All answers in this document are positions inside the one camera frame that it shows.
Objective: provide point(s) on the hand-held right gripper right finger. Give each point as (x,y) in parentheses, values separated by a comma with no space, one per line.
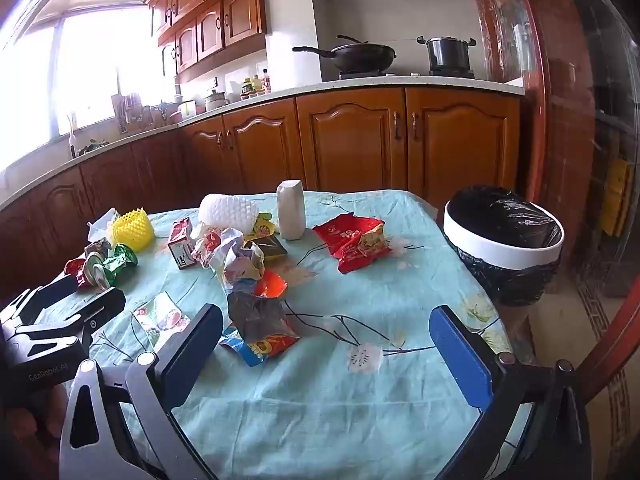
(460,360)

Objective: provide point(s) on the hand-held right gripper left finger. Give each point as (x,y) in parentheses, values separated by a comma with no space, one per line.
(195,350)

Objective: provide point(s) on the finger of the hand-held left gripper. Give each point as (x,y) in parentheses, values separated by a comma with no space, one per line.
(55,290)
(100,307)

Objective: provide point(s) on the white red-print bag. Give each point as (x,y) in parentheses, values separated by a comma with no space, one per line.
(230,260)

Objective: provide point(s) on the white bin with black bag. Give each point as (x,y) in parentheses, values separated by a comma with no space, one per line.
(500,210)

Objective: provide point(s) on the small red wrapper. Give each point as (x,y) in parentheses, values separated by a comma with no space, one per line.
(75,270)

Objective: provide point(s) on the silver crumpled wrapper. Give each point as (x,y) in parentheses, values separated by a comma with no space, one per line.
(95,270)

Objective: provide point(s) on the pink white printed wrapper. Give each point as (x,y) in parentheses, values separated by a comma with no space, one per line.
(160,317)

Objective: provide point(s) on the green foil wrapper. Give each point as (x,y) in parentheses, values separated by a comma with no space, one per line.
(120,257)

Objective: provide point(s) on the crumpled blue grey snack packet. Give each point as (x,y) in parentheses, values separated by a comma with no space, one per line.
(255,317)

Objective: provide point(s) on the white crumpled tissue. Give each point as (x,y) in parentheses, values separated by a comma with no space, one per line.
(102,225)

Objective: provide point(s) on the yellow foam fruit net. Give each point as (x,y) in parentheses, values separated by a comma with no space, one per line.
(131,230)

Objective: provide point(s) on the orange wrapper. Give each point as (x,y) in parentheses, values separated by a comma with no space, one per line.
(270,285)

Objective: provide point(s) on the small red white carton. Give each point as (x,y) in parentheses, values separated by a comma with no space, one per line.
(181,250)

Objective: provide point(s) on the light blue floral tablecloth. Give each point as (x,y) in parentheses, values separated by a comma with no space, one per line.
(350,410)

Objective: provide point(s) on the brown flat packet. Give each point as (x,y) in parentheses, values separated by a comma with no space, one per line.
(270,249)

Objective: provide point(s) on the white foam fruit net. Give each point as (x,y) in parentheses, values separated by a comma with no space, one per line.
(225,212)

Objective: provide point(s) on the green yellow snack packet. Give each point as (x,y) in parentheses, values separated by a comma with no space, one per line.
(262,225)

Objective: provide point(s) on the red snack packet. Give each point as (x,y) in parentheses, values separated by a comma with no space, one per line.
(335,232)
(357,260)

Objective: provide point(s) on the white upright container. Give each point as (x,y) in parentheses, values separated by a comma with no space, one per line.
(291,210)

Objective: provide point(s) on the kitchen utensil rack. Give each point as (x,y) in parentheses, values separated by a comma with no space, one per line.
(135,112)

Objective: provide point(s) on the kitchen window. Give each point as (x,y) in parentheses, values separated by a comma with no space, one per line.
(75,75)

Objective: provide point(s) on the white mug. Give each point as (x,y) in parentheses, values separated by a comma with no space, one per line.
(187,110)

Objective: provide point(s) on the yellow wooden stool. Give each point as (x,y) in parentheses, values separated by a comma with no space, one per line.
(616,195)

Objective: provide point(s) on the small lidded white pot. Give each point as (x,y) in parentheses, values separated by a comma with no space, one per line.
(216,100)

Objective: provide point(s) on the wooden lower kitchen cabinets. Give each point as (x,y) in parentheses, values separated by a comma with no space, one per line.
(350,145)

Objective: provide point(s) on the wooden kitchen cabinets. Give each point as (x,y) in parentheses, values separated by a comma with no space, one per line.
(350,145)
(240,10)

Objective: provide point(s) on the green lidded jar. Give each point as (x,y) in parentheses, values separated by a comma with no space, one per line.
(245,90)

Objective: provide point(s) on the yellow oil bottle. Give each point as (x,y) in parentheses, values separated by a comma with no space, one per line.
(256,85)

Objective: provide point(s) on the grey stone kitchen countertop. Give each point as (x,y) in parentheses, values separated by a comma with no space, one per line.
(450,85)

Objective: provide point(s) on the dark sauce bottle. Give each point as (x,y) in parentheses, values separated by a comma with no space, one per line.
(266,82)

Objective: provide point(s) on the gas stove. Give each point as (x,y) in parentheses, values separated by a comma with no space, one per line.
(400,75)

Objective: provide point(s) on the red wooden glass door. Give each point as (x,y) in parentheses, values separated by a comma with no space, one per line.
(510,60)

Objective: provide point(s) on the black lidded cooking pot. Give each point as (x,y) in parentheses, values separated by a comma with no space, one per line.
(447,55)

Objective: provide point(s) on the black wok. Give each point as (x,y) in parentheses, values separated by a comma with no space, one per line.
(365,57)

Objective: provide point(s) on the wooden upper kitchen cabinets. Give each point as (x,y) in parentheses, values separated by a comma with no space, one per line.
(240,10)

